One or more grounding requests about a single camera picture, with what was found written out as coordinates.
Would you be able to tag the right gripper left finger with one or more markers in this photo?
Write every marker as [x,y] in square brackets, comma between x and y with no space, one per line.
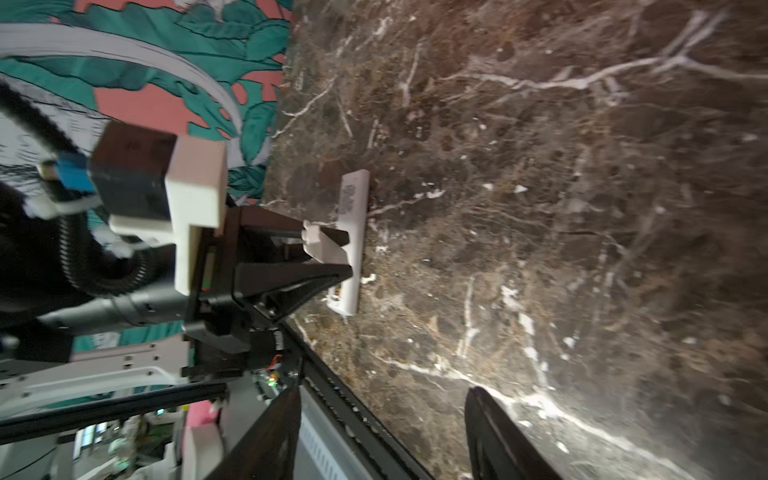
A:
[268,448]

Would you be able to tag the white vented cable duct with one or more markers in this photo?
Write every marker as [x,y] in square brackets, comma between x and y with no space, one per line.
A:
[322,451]

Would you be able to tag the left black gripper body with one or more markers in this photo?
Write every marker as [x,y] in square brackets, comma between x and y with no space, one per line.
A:
[226,333]

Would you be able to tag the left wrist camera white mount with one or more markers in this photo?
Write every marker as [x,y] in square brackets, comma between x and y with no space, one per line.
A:
[140,189]

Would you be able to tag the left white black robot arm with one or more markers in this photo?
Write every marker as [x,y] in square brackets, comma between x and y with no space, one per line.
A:
[45,321]

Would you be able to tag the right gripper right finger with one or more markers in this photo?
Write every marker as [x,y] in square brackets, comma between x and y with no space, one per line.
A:
[498,449]

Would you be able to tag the white remote control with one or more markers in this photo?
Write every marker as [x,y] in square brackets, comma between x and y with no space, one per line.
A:
[352,218]

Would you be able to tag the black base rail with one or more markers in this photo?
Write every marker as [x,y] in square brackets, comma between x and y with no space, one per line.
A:
[174,428]

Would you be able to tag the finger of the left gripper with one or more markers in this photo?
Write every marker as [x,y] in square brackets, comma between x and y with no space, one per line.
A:
[269,237]
[276,290]

